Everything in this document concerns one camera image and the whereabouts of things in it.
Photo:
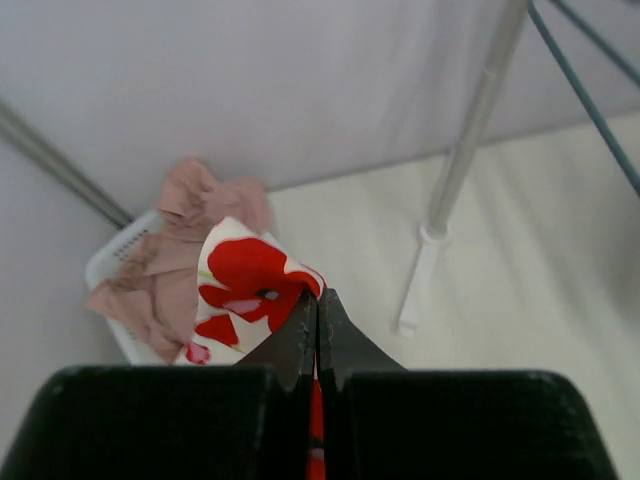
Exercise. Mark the red poppy print skirt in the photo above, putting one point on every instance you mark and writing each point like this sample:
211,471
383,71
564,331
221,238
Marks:
250,290

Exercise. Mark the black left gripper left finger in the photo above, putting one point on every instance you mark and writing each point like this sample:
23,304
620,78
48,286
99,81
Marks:
105,422

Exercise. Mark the white plastic laundry basket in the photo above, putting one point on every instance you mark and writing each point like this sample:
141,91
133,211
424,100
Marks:
106,262

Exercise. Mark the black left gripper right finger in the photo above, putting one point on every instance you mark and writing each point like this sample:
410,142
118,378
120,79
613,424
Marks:
383,421

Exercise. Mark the pink crumpled garment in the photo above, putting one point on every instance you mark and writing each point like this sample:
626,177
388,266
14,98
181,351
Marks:
154,293

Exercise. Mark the grey corner frame post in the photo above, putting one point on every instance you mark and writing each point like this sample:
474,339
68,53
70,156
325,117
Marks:
28,142

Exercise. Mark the silver clothes rack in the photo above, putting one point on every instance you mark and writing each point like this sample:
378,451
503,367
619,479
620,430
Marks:
435,231

